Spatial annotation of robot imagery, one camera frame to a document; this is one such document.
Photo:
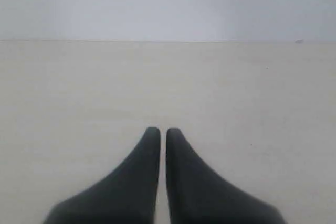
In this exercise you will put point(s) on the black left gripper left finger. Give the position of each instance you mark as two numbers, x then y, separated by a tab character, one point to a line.
126	195

